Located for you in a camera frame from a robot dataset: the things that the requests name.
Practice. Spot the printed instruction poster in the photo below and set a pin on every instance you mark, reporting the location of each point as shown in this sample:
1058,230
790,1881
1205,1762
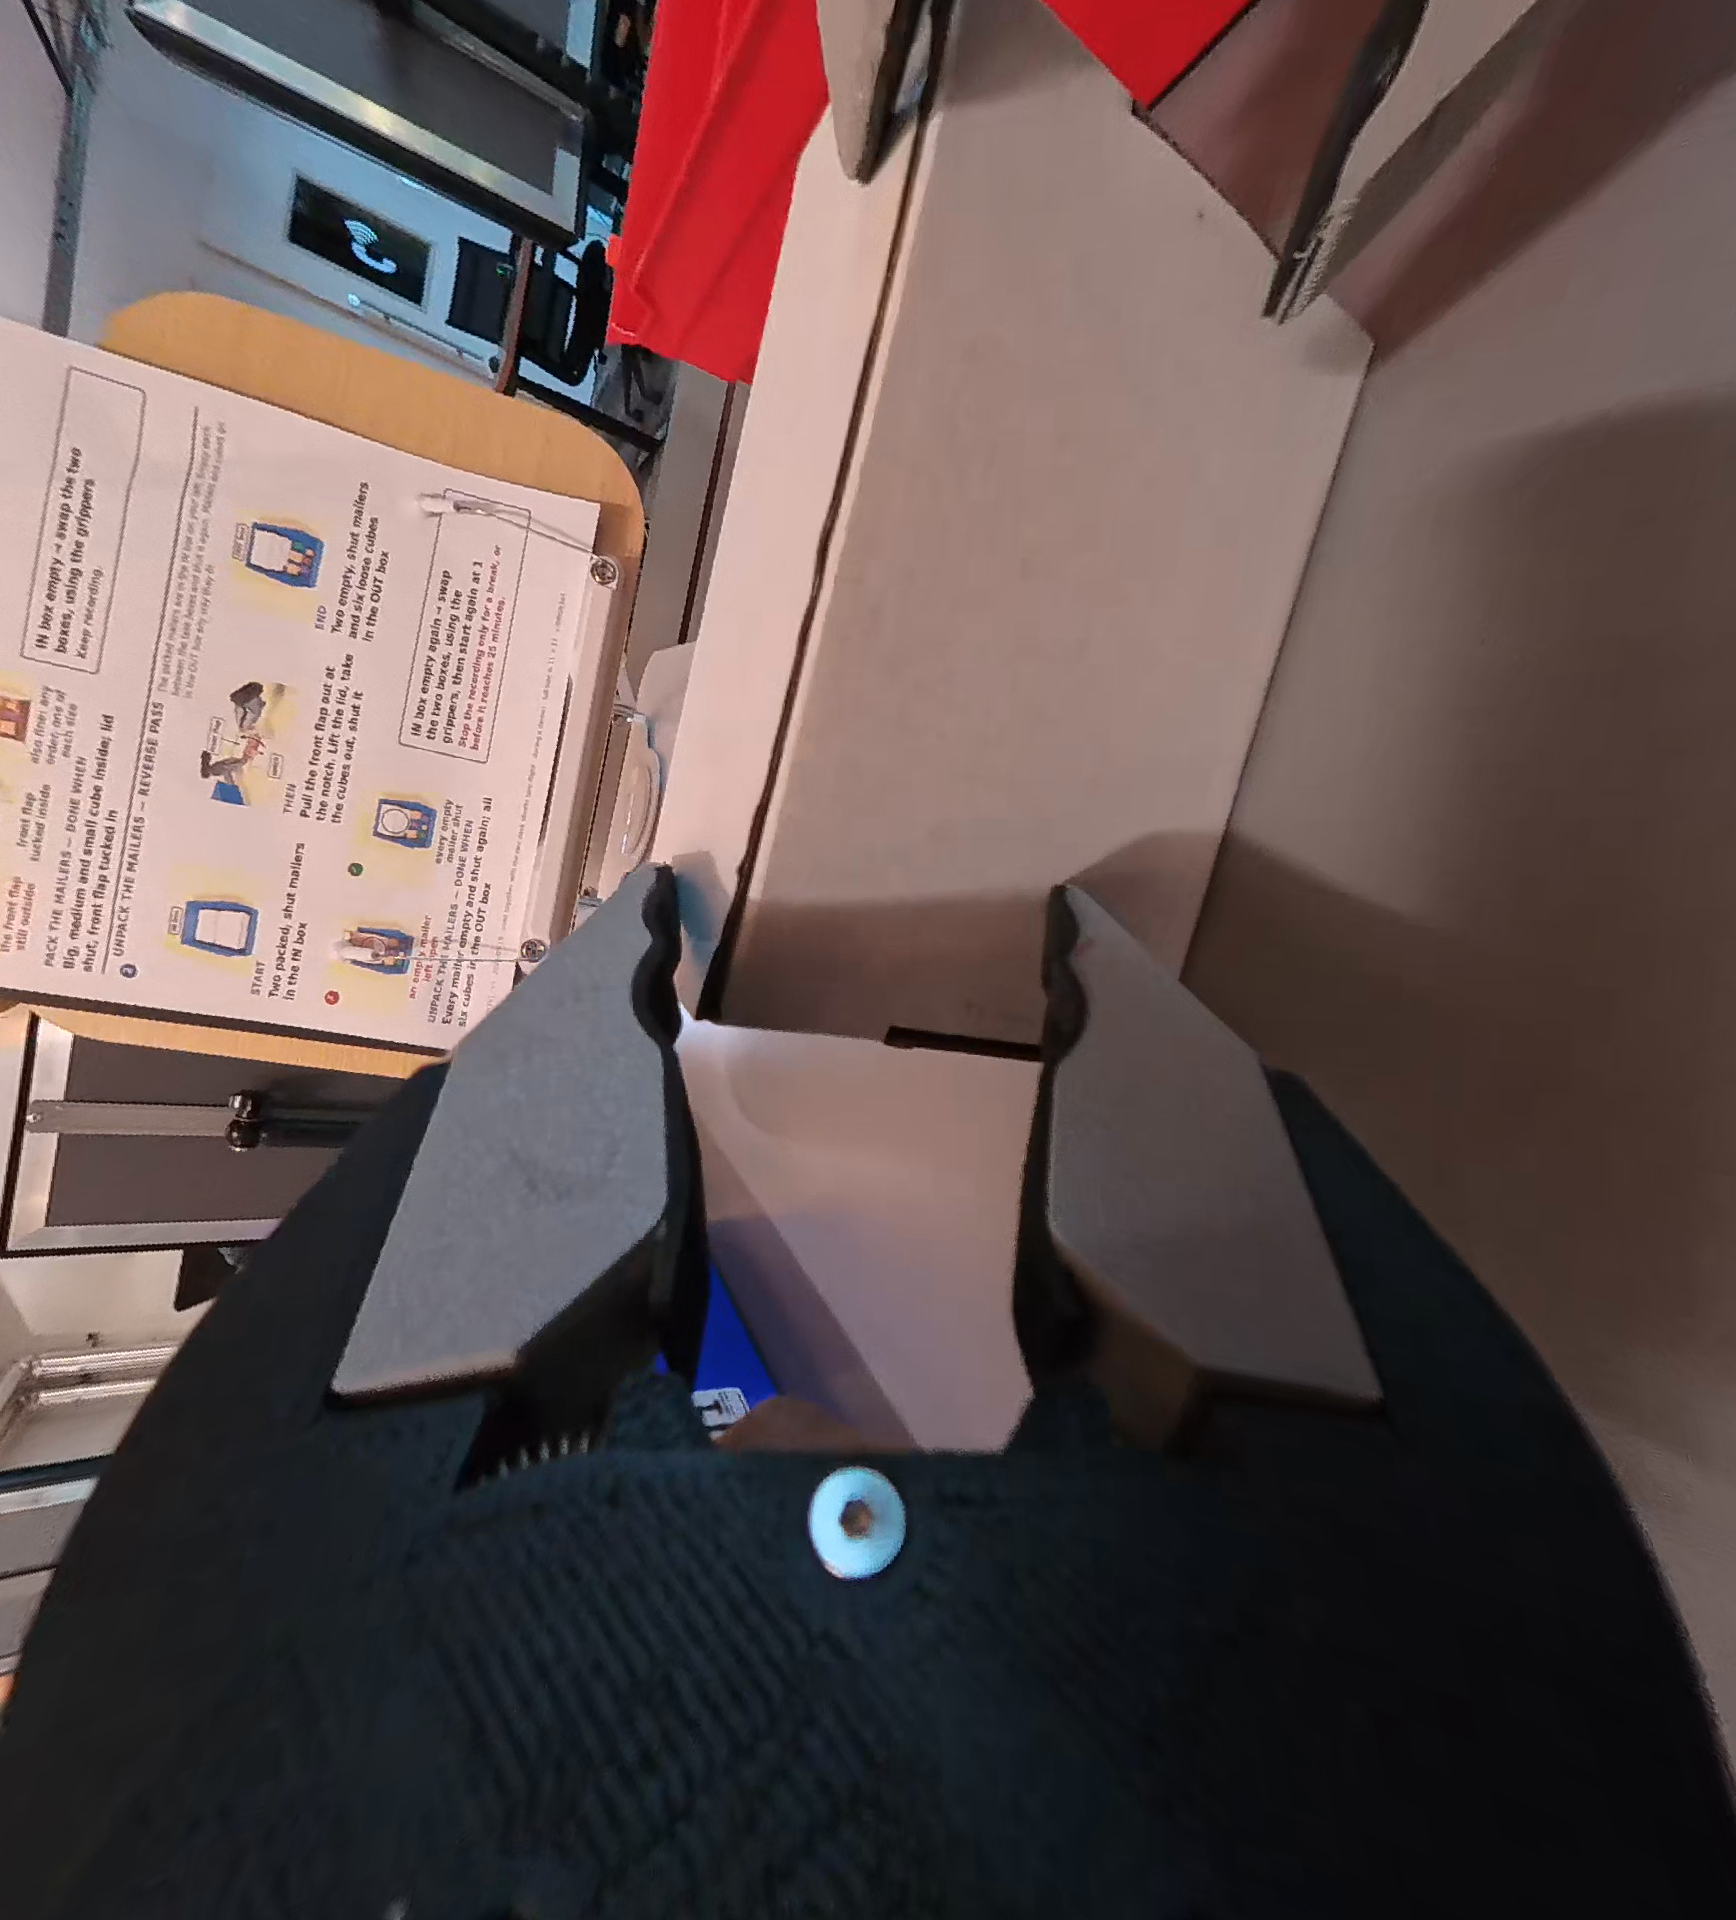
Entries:
253,674

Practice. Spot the black phone sign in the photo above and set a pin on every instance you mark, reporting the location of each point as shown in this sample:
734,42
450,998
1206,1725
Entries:
359,241

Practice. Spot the large display on stand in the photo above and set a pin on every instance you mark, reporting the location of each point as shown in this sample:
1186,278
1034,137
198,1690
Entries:
402,91

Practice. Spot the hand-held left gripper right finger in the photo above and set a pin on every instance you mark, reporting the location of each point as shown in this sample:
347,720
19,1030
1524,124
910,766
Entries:
1183,1200

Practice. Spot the red plastic bin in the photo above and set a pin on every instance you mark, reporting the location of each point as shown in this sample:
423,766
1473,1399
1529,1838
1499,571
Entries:
702,180

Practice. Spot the white cardboard mailer box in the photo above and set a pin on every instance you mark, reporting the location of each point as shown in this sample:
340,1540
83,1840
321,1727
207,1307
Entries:
1079,525

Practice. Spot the instruction sheet on wooden stand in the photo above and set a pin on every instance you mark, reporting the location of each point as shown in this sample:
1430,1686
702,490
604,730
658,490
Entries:
583,450

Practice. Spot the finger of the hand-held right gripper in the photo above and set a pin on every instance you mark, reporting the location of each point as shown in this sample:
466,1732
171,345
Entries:
869,74
1340,151

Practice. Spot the blue plastic bin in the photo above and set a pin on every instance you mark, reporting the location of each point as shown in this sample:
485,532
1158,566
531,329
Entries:
726,1334

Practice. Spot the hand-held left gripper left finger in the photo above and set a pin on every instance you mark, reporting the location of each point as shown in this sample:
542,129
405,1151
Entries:
509,1200

